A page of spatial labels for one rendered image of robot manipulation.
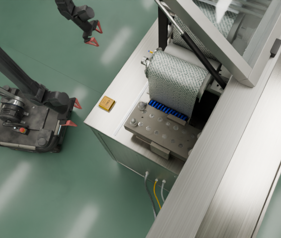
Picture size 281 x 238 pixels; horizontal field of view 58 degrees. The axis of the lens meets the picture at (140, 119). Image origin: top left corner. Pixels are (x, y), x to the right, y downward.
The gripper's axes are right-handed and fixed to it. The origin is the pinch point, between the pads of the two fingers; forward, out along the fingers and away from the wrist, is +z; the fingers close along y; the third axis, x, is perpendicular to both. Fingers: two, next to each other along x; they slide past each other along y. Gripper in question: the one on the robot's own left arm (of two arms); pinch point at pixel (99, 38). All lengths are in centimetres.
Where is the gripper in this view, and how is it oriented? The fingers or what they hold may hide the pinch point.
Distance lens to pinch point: 155.9
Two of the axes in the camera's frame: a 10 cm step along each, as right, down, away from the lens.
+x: -8.2, 0.9, 5.6
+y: 1.6, -9.1, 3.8
